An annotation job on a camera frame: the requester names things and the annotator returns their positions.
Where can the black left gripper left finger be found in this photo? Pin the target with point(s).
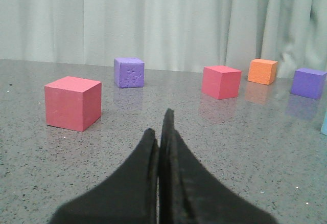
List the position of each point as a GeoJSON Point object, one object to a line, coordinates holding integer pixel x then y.
{"type": "Point", "coordinates": [127, 196]}

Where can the red foam cube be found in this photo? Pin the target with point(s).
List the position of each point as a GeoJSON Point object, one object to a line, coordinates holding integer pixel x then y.
{"type": "Point", "coordinates": [73, 103]}
{"type": "Point", "coordinates": [221, 82]}

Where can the light purple dented foam cube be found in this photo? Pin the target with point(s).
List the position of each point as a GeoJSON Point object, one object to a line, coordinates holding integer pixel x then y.
{"type": "Point", "coordinates": [129, 72]}

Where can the light blue foam cube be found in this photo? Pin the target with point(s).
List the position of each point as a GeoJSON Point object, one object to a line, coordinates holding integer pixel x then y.
{"type": "Point", "coordinates": [324, 125]}

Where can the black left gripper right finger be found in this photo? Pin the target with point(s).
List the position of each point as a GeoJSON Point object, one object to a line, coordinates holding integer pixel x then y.
{"type": "Point", "coordinates": [188, 193]}

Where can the dark purple foam cube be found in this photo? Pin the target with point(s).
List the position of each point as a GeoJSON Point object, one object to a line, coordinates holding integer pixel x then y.
{"type": "Point", "coordinates": [308, 83]}

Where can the orange foam cube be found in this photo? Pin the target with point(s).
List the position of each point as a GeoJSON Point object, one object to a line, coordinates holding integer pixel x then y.
{"type": "Point", "coordinates": [262, 71]}

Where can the white curtain backdrop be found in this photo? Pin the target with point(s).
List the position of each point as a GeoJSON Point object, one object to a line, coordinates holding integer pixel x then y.
{"type": "Point", "coordinates": [178, 35]}

